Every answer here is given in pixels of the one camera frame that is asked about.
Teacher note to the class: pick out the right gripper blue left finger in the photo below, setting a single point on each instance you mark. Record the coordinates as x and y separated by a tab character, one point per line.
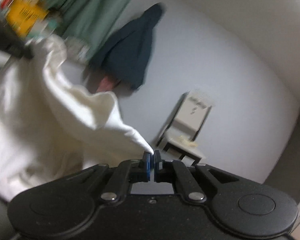
147	165

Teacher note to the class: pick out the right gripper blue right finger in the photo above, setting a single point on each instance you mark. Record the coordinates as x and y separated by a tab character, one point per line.
157	164

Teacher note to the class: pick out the white long-sleeve shirt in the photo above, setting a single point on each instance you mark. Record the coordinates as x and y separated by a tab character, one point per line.
51	128

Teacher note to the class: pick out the white wooden chair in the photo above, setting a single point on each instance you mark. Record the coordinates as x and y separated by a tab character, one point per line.
185	124

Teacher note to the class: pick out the yellow cardboard box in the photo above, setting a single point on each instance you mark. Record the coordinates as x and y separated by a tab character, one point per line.
23	14

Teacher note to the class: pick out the pink hanging cloth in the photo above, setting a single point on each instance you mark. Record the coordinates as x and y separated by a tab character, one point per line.
106	84

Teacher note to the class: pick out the green curtain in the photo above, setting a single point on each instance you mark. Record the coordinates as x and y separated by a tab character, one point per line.
89	21

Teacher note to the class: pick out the dark teal hanging jacket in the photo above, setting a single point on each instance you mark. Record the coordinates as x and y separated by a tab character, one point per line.
126	53

